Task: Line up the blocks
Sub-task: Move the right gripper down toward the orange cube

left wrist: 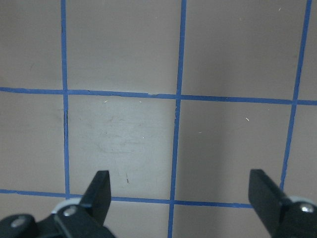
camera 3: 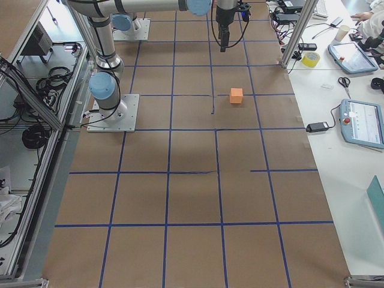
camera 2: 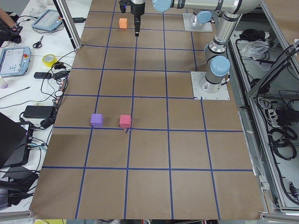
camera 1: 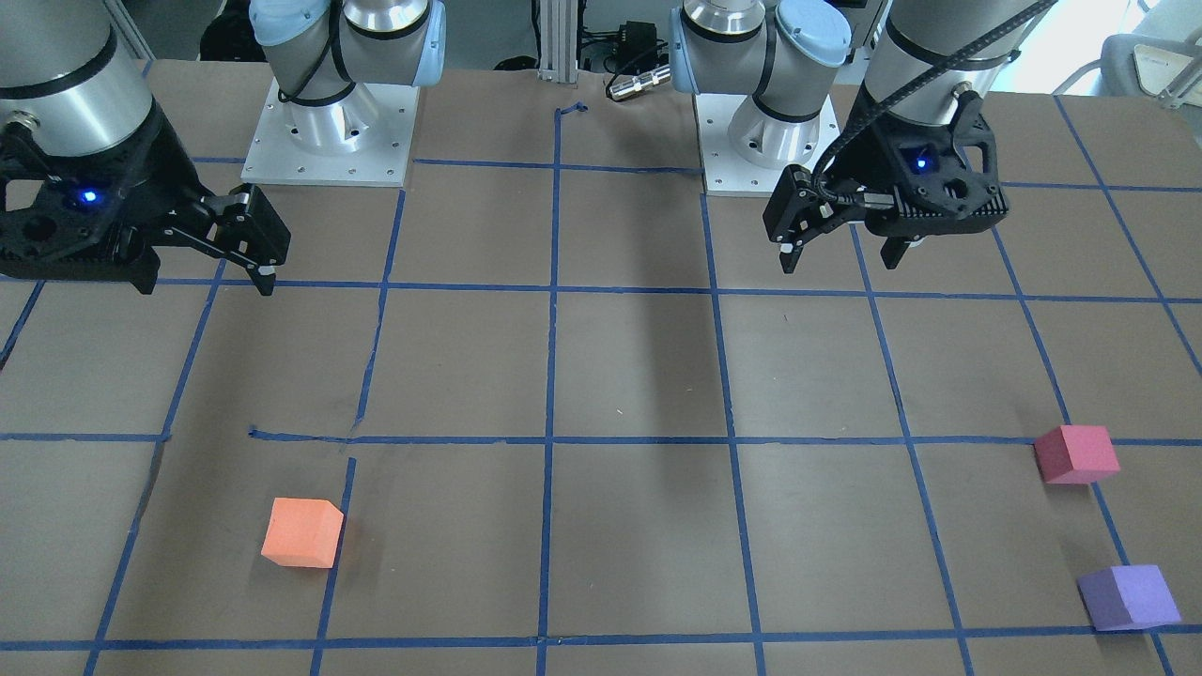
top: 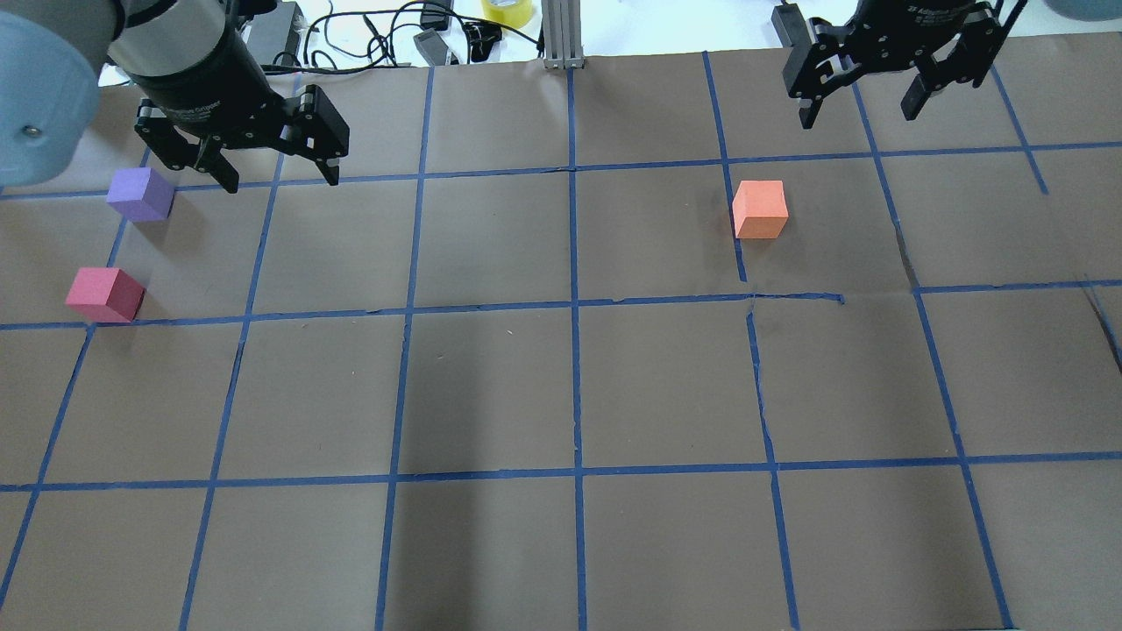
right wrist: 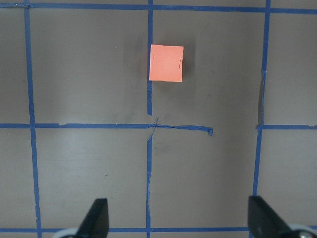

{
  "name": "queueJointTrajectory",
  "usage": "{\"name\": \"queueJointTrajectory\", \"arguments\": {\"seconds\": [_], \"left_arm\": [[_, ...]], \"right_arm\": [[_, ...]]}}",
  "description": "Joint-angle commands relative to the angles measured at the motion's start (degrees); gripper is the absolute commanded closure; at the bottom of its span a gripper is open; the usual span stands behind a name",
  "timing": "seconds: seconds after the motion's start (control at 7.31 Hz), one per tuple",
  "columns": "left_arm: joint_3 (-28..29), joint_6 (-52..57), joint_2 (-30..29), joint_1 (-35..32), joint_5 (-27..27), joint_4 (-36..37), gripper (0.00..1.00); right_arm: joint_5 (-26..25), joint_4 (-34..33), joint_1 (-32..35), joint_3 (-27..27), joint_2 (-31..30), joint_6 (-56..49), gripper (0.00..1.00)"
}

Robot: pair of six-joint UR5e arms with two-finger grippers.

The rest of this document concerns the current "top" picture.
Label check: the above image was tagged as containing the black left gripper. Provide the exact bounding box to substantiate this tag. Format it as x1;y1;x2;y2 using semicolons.
108;13;350;195

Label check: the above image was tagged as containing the black power adapter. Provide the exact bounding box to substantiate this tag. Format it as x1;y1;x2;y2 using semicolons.
242;1;304;67

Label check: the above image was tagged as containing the pink foam cube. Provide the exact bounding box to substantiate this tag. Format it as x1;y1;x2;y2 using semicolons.
64;267;146;323

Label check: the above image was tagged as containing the purple foam cube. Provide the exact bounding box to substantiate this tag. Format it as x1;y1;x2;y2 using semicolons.
105;167;175;223

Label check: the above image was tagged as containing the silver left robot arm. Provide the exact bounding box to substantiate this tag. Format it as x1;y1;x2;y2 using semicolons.
1;1;350;193

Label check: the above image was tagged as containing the black cable bundle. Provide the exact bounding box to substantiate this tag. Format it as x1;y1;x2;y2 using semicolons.
263;0;544;75

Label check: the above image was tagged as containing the orange foam cube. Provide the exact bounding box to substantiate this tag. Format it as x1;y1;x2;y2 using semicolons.
732;180;789;240

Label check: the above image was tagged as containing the yellow tape roll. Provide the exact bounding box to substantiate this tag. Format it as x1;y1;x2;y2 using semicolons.
479;0;535;29

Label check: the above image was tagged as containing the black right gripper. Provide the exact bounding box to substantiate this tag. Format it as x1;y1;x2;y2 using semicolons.
783;1;1009;131

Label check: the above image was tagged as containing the aluminium frame post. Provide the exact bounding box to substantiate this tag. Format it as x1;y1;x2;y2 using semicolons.
540;0;586;71

